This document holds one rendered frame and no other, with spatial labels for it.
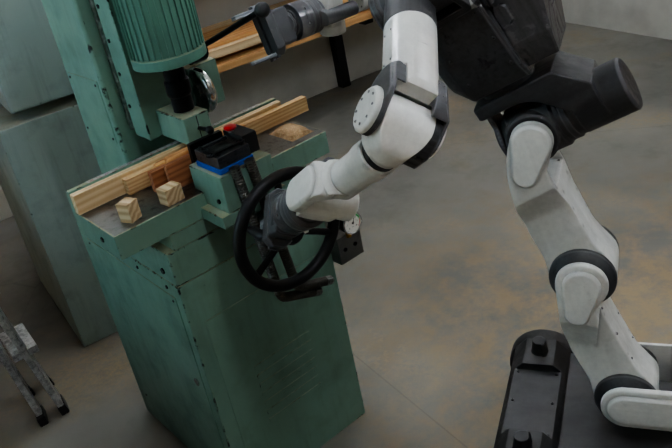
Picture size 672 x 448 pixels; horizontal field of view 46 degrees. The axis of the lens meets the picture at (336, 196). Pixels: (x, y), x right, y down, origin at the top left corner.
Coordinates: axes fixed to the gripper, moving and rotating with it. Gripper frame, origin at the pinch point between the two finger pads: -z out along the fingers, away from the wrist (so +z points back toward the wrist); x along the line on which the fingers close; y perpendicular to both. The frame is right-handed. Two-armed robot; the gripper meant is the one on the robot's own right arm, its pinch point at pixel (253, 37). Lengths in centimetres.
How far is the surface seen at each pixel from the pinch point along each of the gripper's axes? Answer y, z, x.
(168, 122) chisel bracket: 23.6, -17.4, 10.2
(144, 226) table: 9.4, -38.6, 28.5
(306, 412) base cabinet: 35, -11, 98
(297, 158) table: 10.1, 4.0, 30.5
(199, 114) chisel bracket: 15.3, -12.9, 11.3
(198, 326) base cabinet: 20, -34, 57
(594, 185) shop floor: 60, 160, 104
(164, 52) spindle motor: 7.3, -18.3, -4.4
